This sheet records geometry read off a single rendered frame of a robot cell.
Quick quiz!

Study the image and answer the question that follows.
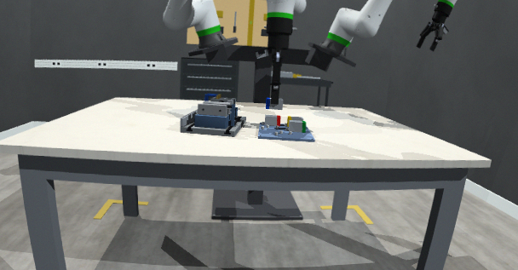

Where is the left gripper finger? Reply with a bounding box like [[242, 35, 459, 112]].
[[430, 23, 445, 51], [417, 22, 434, 48]]

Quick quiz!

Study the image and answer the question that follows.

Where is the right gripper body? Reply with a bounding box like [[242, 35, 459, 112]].
[[268, 34, 289, 56]]

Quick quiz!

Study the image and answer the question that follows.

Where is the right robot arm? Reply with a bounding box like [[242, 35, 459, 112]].
[[163, 0, 306, 59]]

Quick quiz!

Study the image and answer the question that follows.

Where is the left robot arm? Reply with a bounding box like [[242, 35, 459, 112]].
[[319, 0, 457, 58]]

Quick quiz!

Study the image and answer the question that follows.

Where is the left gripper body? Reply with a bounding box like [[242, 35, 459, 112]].
[[431, 11, 447, 31]]

